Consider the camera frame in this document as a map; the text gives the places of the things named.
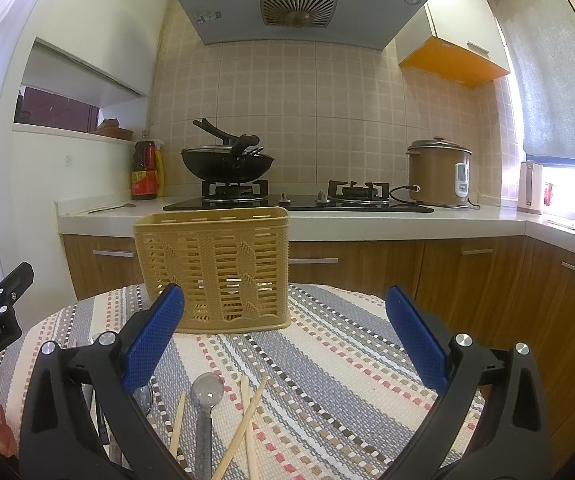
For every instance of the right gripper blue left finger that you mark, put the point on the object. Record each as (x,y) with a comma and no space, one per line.
(146,334)

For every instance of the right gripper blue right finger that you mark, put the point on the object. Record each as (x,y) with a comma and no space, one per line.
(426,353)

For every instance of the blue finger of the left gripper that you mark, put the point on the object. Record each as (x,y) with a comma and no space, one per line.
(14,285)

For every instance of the wooden chopstick short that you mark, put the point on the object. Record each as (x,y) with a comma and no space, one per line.
(179,417)

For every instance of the wooden base cabinets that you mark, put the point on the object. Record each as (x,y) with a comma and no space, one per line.
(498,290)

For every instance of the striped woven table mat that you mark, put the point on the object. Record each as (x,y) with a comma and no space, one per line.
(341,402)

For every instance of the beige plastic utensil basket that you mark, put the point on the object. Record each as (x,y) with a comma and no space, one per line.
(232,266)

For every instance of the black gas stove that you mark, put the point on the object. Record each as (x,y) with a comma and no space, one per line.
(338,196)

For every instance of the brown rice cooker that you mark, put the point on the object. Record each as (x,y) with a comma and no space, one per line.
(439,172)

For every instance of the red sauce bottle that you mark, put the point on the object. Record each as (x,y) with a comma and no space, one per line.
(144,171)

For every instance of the yellow bottle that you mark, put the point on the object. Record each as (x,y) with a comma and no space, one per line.
(160,170)

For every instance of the white kettle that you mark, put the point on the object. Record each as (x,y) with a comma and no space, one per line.
(531,191)

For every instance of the black wok with lid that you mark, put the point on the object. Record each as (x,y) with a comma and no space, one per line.
(237,160)

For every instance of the window roller blind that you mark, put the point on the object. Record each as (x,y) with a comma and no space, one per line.
(541,39)

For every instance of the white orange wall cabinet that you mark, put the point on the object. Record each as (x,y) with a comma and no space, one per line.
(458,40)

